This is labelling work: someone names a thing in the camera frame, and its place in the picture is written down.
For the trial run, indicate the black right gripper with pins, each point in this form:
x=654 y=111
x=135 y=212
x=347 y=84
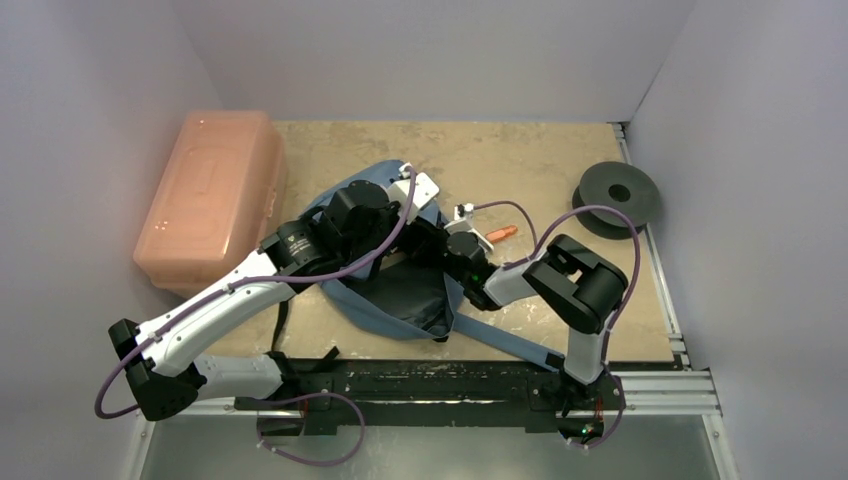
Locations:
x=459 y=261

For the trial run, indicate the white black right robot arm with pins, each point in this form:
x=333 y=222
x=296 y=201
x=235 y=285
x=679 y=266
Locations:
x=582 y=288

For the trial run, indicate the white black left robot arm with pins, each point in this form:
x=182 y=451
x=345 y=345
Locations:
x=164 y=360

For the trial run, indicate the orange marker pen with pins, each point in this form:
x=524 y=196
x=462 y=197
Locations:
x=501 y=234

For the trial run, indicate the black filament spool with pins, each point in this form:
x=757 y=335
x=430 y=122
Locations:
x=619 y=186

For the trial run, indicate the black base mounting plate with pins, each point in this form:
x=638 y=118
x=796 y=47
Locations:
x=318 y=396

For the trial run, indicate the pink plastic storage box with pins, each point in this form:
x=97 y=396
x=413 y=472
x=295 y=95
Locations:
x=218 y=192

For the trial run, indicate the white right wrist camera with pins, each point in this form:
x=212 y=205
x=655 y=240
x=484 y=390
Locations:
x=462 y=221

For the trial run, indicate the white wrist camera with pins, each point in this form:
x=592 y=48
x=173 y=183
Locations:
x=462 y=221
x=414 y=196

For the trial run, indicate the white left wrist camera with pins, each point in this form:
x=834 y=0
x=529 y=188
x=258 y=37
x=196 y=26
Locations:
x=414 y=196

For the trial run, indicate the aluminium frame rails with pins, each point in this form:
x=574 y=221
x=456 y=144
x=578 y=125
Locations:
x=537 y=165

